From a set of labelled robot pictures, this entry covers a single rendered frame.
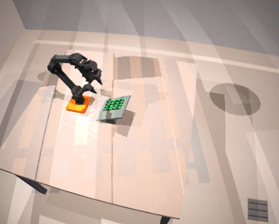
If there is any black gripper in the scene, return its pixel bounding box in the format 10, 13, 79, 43
82, 71, 102, 94

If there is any grey switch panel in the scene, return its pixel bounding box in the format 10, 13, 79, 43
96, 95, 131, 125

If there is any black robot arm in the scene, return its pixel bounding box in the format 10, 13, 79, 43
47, 52, 102, 105

